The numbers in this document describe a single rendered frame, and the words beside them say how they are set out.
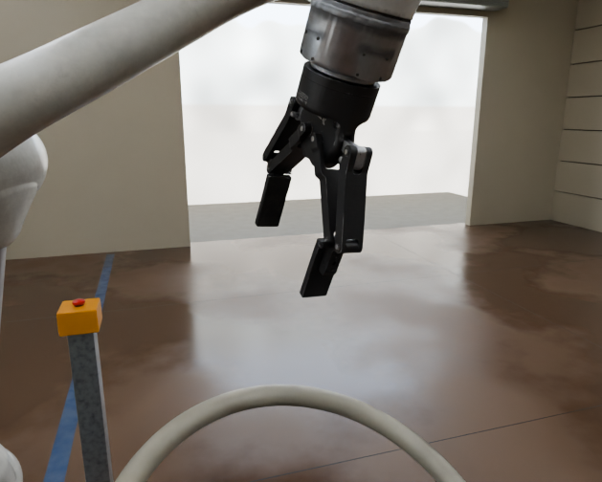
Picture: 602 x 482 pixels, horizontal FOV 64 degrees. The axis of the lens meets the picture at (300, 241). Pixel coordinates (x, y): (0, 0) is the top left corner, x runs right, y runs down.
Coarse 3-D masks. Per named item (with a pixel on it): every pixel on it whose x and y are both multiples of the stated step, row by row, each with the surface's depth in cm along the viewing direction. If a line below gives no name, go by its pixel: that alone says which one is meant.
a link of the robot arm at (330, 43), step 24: (312, 0) 42; (336, 0) 40; (312, 24) 42; (336, 24) 40; (360, 24) 39; (384, 24) 39; (408, 24) 41; (312, 48) 42; (336, 48) 41; (360, 48) 40; (384, 48) 41; (336, 72) 42; (360, 72) 41; (384, 72) 42
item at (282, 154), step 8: (304, 128) 48; (296, 136) 50; (304, 136) 49; (288, 144) 53; (296, 144) 51; (280, 152) 55; (288, 152) 53; (296, 152) 53; (272, 160) 57; (280, 160) 55; (288, 160) 54; (296, 160) 55; (272, 168) 57; (280, 168) 57; (288, 168) 57
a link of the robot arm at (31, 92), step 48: (144, 0) 48; (192, 0) 49; (240, 0) 52; (48, 48) 43; (96, 48) 44; (144, 48) 47; (0, 96) 42; (48, 96) 43; (96, 96) 46; (0, 144) 45
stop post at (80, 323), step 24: (72, 312) 154; (96, 312) 156; (72, 336) 158; (96, 336) 165; (72, 360) 160; (96, 360) 162; (96, 384) 164; (96, 408) 166; (96, 432) 168; (96, 456) 170; (96, 480) 172
